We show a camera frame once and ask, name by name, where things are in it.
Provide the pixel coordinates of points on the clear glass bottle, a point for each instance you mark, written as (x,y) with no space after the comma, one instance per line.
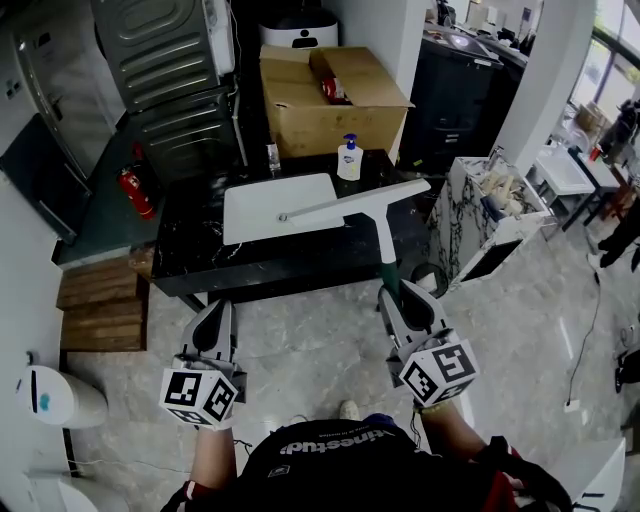
(273,159)

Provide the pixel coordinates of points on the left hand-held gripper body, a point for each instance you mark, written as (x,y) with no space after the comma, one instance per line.
(200,395)

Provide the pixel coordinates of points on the person's right forearm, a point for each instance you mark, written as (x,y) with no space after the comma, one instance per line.
(450,430)

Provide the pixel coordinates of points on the round black waste bin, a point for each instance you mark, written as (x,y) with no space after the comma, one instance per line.
(430,282)

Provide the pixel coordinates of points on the glass window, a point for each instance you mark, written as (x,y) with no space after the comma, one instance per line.
(605,55)

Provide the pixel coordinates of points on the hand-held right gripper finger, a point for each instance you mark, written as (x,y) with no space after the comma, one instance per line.
(434,315)
(391,320)

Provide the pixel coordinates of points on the beige rolls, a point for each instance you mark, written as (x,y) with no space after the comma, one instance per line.
(507,187)

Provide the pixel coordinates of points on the stack of wooden planks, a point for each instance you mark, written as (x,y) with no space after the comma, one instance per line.
(100,310)

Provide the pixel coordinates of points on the white bin with blue spot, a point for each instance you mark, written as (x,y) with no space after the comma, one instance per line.
(75,400)

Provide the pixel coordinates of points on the white sink basin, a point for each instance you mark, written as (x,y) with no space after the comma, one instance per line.
(260,210)

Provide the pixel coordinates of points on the black flat panel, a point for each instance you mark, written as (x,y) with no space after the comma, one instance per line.
(40,170)

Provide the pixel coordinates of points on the silver metal door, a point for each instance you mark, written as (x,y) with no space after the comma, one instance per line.
(65,90)

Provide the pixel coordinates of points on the large cardboard box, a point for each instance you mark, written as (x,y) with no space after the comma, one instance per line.
(320,125)

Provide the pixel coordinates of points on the black marble table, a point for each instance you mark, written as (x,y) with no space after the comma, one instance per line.
(190,255)

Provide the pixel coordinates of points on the white round appliance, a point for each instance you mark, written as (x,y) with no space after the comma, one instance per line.
(300,30)

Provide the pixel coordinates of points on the person's left white shoe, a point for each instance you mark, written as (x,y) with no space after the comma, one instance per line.
(297,420)

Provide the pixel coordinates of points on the red packet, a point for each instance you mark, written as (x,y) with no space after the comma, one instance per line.
(335,91)

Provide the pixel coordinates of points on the white utility sink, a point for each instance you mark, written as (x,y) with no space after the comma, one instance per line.
(562,170)

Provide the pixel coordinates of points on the tall black cabinet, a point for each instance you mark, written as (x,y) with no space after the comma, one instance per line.
(460,100)

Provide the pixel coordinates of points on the white marble cabinet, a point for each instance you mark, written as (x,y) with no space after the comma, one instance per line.
(460,225)

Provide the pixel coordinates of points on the person's right hand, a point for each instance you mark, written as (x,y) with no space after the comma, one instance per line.
(435,341)

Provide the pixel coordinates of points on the grey ribbed metal appliance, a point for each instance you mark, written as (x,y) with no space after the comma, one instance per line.
(155,50)

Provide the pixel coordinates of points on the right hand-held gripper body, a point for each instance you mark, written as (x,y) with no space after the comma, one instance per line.
(440,372)

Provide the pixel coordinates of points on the person's left forearm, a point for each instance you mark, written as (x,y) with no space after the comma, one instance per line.
(212,455)

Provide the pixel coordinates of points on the person's right white shoe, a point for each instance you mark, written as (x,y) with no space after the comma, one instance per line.
(349,410)

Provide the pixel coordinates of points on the soap bottle with blue pump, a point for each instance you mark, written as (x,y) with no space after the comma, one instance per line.
(348,162)

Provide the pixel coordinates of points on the dark ribbed metal appliance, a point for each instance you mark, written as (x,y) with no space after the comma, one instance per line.
(190,135)

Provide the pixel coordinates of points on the person's black red jersey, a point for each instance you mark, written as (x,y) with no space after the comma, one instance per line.
(340,475)

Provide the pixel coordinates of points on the person's white shoe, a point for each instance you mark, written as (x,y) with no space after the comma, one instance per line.
(297,420)
(349,410)

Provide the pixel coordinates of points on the red fire extinguisher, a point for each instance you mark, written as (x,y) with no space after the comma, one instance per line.
(136,192)

